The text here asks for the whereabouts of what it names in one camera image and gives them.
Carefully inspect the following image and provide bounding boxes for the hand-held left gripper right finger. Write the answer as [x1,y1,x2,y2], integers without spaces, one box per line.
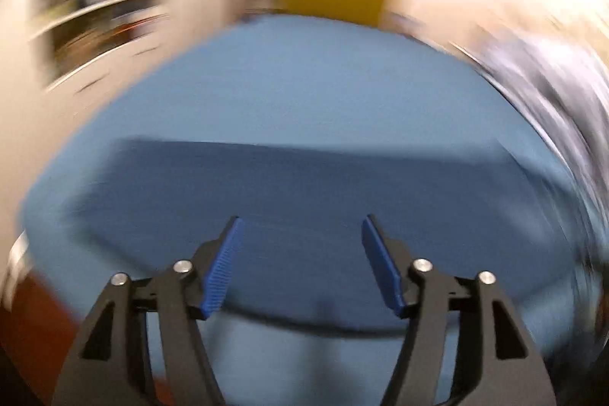
[362,214,557,406]

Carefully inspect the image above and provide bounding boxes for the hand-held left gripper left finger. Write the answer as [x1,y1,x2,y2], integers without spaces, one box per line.
[51,216,246,406]

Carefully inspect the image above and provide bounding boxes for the dark blue pants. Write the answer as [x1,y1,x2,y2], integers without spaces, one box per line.
[67,136,576,335]

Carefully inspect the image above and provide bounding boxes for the blue quilted bedspread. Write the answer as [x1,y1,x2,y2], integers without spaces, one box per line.
[14,13,595,406]

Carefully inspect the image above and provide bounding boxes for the grey white pillow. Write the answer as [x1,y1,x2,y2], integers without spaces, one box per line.
[452,21,609,264]

